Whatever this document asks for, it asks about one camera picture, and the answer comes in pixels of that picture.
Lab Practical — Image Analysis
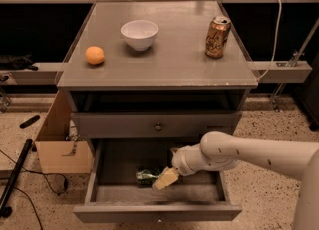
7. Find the green soda can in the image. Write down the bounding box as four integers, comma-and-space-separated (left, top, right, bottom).
136, 167, 162, 186

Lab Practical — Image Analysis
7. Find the white ceramic bowl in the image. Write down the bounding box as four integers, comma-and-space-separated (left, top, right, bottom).
121, 20, 159, 51

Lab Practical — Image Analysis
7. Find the orange fruit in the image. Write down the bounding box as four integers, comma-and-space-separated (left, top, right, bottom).
85, 46, 105, 65

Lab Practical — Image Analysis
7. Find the open grey middle drawer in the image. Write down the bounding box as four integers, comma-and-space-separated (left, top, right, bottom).
74, 138, 242, 223

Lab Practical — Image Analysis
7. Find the black cable on floor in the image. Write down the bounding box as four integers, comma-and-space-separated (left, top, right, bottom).
0, 149, 70, 230

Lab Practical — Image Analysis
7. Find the black cloth on rail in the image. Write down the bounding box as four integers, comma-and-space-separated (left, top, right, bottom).
0, 54, 38, 71

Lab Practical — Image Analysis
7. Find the closed grey top drawer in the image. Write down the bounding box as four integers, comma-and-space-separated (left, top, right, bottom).
71, 111, 242, 138

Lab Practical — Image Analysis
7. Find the gold soda can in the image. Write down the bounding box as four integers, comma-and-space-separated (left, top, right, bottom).
205, 16, 231, 59

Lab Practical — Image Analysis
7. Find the cardboard box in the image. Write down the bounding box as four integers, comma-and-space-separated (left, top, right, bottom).
35, 92, 93, 174

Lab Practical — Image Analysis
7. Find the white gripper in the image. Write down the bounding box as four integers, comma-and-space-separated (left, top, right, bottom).
152, 144, 212, 190

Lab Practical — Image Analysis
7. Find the grey wooden drawer cabinet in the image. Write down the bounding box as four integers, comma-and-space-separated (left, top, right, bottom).
56, 0, 259, 155

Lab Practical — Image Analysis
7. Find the black pole on floor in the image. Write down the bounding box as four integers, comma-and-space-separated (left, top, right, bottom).
0, 139, 33, 217

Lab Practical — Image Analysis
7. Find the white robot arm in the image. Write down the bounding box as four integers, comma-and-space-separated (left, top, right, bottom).
153, 131, 319, 230

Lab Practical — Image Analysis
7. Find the black marker on floor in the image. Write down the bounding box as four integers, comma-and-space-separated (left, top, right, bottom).
19, 115, 40, 129

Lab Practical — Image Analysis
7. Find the white cable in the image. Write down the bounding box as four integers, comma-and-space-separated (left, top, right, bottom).
257, 0, 283, 82

